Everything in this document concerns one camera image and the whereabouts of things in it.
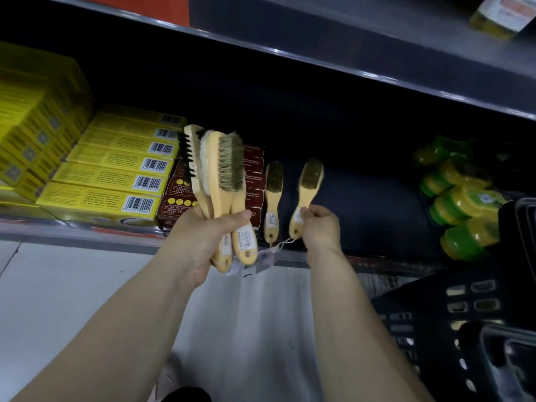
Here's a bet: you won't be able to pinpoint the person's right forearm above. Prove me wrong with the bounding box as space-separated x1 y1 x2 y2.
307 243 435 402

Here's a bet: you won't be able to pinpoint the person's left forearm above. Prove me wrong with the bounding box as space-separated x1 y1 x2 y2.
12 246 202 402

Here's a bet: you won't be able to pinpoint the yellow bottle with white label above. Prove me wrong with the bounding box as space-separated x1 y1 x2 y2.
468 0 536 40

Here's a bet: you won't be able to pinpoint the small wooden brush brown bristles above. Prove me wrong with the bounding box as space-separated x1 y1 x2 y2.
263 161 285 246
288 158 325 241

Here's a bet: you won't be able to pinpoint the yellow bottle with green cap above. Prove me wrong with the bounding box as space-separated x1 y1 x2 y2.
429 186 508 227
420 159 491 198
439 217 501 262
414 135 475 166

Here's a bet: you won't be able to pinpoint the person's black shoe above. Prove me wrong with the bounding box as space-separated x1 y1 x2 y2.
160 386 212 402

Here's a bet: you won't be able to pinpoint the grey metal shelf board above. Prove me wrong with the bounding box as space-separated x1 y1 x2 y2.
0 0 536 122

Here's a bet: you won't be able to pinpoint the white paper tag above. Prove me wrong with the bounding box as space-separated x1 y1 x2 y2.
227 238 296 277

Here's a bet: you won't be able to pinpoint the black plastic shopping basket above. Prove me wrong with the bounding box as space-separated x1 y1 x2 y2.
370 197 536 402

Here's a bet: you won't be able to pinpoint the stack of small yellow cartons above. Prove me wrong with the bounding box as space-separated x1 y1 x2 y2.
0 40 95 204

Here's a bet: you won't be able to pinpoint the dark metal shelf board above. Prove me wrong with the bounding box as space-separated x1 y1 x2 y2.
0 215 445 277

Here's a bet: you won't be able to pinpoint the row of flat yellow boxes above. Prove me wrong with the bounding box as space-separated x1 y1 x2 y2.
35 104 188 227

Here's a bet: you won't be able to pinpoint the orange red panel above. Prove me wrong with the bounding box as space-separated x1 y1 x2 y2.
70 0 192 28

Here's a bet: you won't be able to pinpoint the person's left hand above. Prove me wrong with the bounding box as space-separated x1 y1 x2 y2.
161 207 253 289

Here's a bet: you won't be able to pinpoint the large wooden brush brown bristles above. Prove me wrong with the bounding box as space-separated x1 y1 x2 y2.
217 132 259 266

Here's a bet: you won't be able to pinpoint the wooden brush with black bristles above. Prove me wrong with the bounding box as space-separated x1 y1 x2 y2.
179 124 215 219

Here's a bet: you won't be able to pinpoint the person's right hand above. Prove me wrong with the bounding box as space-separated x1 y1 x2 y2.
299 204 342 252

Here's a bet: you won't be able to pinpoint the stack of dark red boxes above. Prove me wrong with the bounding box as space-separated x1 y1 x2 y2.
156 144 267 231

